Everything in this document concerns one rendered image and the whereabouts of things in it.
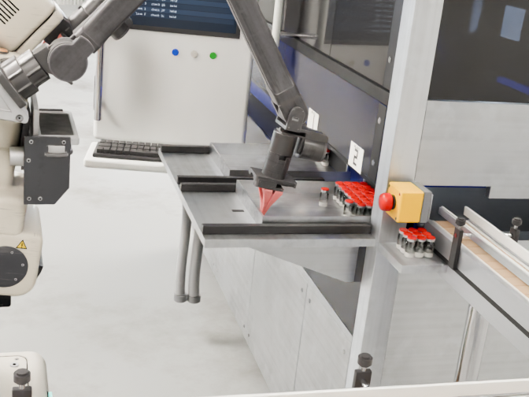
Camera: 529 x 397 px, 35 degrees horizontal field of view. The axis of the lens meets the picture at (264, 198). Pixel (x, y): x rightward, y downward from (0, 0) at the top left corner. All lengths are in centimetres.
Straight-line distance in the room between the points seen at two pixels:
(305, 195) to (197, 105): 72
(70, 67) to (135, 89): 102
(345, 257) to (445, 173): 32
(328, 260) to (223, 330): 136
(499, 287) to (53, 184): 99
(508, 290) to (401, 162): 40
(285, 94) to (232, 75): 90
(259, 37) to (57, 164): 53
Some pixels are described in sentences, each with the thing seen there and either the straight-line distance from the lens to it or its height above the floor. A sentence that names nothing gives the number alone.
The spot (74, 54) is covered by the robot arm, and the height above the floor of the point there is 125.
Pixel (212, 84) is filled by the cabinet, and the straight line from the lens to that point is 275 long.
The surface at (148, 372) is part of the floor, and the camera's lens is 304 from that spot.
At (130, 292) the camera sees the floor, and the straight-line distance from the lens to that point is 359.
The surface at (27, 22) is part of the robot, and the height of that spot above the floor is 129.
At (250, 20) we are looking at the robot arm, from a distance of 182.
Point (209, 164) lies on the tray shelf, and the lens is 236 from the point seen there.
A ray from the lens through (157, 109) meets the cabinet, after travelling 277.
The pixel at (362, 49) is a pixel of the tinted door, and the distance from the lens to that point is 209.
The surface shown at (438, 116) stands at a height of 117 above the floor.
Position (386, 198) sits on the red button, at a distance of 183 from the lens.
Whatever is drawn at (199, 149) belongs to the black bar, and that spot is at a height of 89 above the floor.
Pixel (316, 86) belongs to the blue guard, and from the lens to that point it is 236.
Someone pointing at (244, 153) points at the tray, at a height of 89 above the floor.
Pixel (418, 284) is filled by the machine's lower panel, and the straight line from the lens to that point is 203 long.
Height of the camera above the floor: 157
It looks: 19 degrees down
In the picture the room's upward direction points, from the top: 6 degrees clockwise
